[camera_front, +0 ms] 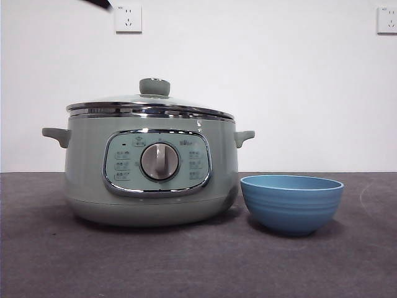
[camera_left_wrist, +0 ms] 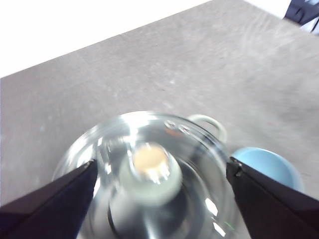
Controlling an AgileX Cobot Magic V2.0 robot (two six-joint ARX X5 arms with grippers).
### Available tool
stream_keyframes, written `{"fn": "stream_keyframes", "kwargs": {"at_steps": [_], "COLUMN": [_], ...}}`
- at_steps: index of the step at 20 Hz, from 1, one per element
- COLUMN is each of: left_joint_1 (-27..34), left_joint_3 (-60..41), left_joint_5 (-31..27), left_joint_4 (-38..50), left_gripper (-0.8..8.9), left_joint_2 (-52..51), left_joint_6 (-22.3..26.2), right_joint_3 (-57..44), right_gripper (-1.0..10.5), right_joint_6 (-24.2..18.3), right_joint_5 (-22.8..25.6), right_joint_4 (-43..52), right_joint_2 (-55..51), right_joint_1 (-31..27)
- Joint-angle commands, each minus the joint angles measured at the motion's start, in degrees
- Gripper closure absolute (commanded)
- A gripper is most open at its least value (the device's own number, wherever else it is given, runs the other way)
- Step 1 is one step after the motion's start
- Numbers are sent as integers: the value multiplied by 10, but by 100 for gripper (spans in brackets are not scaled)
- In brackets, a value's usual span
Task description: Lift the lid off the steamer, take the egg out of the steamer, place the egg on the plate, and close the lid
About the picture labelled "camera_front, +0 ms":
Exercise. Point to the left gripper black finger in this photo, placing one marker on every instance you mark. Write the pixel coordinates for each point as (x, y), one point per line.
(100, 3)

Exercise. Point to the glass lid with green knob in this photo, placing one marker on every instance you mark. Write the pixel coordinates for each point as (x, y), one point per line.
(155, 104)

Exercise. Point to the silver steamer dial knob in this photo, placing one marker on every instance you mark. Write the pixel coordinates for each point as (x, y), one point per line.
(160, 161)

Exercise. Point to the pale green electric steamer pot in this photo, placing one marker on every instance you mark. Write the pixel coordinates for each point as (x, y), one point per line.
(87, 174)

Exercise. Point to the blue ribbed bowl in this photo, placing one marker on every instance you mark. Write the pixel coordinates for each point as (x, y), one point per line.
(291, 208)

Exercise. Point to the white wall socket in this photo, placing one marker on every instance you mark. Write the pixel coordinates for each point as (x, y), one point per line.
(128, 18)
(387, 20)

